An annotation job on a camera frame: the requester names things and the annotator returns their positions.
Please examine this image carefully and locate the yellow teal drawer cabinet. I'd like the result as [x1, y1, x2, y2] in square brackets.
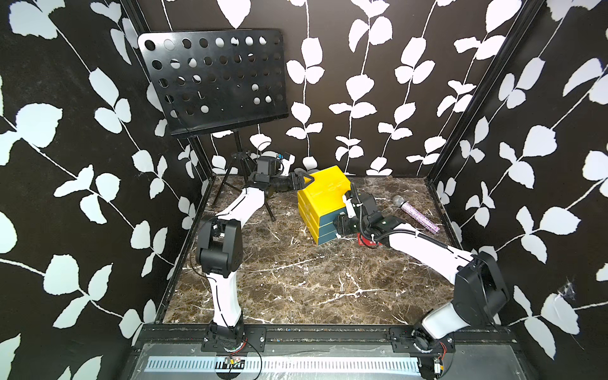
[297, 166, 351, 245]

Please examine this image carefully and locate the red postcard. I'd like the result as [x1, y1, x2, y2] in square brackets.
[357, 234, 381, 249]

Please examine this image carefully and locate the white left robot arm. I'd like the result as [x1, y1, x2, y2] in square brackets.
[196, 169, 314, 352]

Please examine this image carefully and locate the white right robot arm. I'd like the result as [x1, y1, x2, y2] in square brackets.
[333, 214, 511, 351]

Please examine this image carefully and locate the purple rhinestone microphone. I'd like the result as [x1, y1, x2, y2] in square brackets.
[392, 196, 440, 234]

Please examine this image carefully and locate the black perforated music stand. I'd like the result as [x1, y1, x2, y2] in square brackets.
[137, 28, 290, 222]

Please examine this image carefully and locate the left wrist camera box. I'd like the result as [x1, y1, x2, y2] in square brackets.
[256, 156, 282, 177]

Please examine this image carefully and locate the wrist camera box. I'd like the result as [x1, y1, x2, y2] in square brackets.
[358, 192, 379, 216]
[256, 156, 282, 177]

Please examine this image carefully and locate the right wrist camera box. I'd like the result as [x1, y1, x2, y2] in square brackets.
[358, 192, 379, 216]

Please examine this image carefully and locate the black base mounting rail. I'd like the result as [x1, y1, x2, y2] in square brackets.
[201, 324, 516, 355]

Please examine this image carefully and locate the white slotted cable duct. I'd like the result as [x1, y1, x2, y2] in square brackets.
[144, 356, 420, 375]

